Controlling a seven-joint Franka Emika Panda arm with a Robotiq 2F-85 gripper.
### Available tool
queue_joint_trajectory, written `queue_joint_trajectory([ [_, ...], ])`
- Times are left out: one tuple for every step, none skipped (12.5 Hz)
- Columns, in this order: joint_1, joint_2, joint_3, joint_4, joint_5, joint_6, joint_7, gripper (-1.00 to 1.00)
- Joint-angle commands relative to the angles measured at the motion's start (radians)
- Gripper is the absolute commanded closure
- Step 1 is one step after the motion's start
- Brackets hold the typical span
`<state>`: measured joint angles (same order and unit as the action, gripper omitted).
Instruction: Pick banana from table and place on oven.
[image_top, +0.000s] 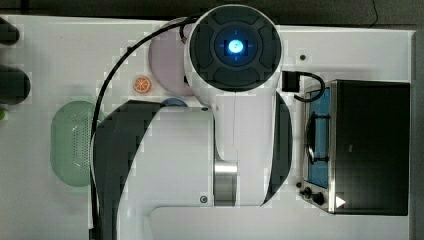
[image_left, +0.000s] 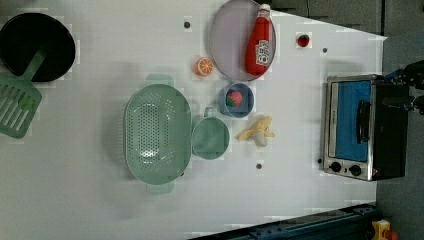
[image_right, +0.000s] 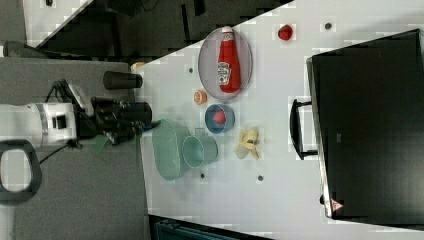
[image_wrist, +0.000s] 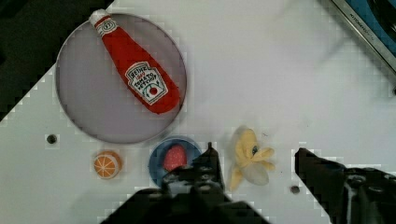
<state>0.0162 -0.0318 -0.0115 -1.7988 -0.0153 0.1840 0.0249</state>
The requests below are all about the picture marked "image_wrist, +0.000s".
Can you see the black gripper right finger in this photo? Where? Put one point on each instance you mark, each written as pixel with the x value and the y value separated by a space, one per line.
pixel 348 195

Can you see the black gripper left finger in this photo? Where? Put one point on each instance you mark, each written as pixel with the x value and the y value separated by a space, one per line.
pixel 203 173

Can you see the yellow plush banana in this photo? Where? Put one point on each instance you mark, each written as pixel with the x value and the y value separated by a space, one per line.
pixel 251 163

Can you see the silver toaster oven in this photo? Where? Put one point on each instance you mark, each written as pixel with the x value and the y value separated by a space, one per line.
pixel 375 23

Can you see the red plush strawberry in bowl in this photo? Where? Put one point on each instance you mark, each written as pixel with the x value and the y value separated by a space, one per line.
pixel 174 157

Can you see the blue small bowl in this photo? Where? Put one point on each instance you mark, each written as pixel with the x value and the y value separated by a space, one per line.
pixel 155 162

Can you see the plush orange slice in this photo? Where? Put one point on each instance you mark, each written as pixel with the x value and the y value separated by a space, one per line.
pixel 107 164

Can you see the red plush ketchup bottle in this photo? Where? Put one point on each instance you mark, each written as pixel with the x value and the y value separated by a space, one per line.
pixel 141 73

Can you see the grey round plate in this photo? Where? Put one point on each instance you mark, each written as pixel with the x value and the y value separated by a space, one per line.
pixel 95 98

